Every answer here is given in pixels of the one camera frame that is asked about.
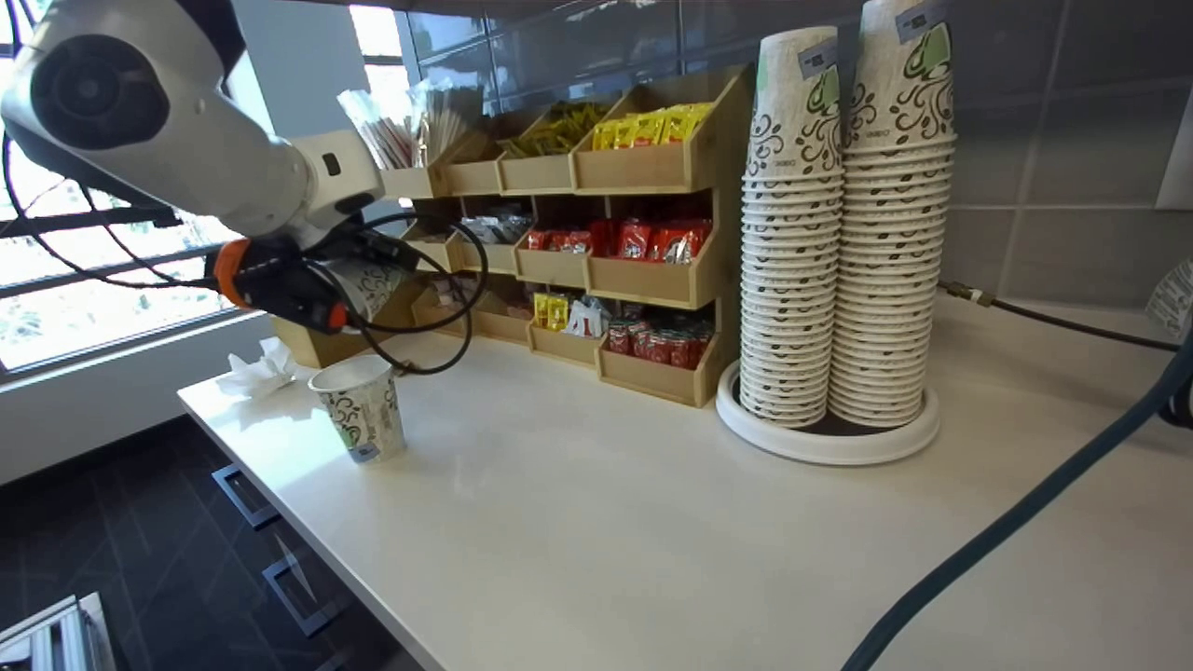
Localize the stack of paper cups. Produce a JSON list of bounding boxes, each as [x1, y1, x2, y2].
[[740, 25, 843, 427], [833, 0, 960, 427]]

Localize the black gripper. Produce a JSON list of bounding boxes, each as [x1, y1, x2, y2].
[[204, 236, 350, 330]]

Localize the left stack of paper cups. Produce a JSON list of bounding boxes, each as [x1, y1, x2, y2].
[[740, 25, 843, 427]]

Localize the wooden condiment organizer shelf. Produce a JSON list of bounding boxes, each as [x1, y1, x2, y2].
[[397, 70, 745, 405]]

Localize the yellow sugar packets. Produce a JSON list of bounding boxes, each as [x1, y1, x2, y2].
[[510, 99, 714, 158]]

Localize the red ketchup packets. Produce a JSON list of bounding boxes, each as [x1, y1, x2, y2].
[[526, 217, 714, 263]]

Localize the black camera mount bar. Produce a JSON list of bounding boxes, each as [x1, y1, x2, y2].
[[0, 206, 182, 239]]

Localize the empty patterned paper cup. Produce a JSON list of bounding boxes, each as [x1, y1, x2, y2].
[[311, 355, 407, 461]]

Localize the patterned paper cup with contents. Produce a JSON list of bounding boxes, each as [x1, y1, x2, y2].
[[324, 256, 422, 327]]

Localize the crumpled white tissue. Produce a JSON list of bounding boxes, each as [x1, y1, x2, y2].
[[217, 338, 313, 399]]

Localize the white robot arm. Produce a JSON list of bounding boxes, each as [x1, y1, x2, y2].
[[4, 0, 381, 330]]

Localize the white round cup tray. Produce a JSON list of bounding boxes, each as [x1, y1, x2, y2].
[[716, 364, 944, 470]]

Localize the right stack of paper cups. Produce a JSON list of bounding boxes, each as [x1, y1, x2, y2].
[[833, 0, 960, 427]]

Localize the yellow sauce packets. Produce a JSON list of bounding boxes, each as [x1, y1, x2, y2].
[[535, 294, 572, 330]]

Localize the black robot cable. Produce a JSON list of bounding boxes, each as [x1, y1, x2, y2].
[[311, 206, 491, 381]]

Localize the dark green cable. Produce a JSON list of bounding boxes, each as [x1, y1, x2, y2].
[[838, 287, 1193, 671]]

